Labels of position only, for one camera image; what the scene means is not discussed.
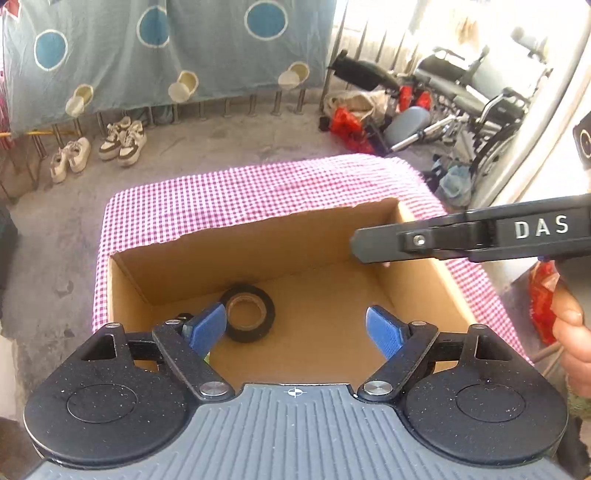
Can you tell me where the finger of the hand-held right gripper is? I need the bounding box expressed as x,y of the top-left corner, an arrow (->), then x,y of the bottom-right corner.
350,215 -> 497,265

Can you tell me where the folding wheelchair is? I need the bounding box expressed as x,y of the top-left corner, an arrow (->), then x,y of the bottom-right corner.
388,28 -> 555,185

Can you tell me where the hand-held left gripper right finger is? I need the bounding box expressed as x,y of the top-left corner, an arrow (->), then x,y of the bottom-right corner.
358,305 -> 512,401

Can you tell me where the grey-blue seat pad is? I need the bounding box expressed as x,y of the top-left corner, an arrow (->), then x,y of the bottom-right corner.
383,106 -> 432,148

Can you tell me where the brown and white sneaker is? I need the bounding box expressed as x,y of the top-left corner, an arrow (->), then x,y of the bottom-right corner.
98,116 -> 132,161
117,121 -> 147,167

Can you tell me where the dark grey cabinet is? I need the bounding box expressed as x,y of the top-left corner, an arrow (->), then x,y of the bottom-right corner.
0,203 -> 19,319

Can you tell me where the blue-grey printed blanket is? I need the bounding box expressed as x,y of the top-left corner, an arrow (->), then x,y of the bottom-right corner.
0,0 -> 338,137

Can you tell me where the pink checkered tablecloth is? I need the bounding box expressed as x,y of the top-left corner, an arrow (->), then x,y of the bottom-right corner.
92,154 -> 532,365

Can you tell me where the black electrical tape roll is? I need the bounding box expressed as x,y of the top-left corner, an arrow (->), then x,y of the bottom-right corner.
219,285 -> 276,343

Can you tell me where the beige cloth bag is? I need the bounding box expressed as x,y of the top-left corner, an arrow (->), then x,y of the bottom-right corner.
323,90 -> 389,125

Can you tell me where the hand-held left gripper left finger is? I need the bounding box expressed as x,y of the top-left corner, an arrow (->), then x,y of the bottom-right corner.
81,302 -> 235,401

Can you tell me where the metal balcony railing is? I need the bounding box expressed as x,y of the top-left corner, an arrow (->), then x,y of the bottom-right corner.
0,18 -> 416,190

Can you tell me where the teal plastic bag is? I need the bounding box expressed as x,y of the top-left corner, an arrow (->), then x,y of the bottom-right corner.
438,164 -> 472,204

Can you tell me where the person's right hand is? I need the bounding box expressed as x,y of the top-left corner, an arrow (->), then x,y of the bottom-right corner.
551,284 -> 591,398

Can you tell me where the orange red plastic bag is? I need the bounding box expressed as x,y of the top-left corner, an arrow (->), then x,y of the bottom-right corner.
529,263 -> 559,347

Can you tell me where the brown cardboard box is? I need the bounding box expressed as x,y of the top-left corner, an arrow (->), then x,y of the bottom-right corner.
107,198 -> 478,384

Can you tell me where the black padded cushion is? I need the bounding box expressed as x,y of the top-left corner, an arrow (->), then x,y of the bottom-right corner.
329,50 -> 400,93

